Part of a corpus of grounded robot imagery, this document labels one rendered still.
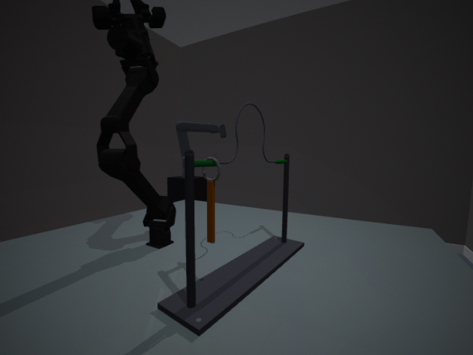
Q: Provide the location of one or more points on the orange handle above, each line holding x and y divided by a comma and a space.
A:
211, 201

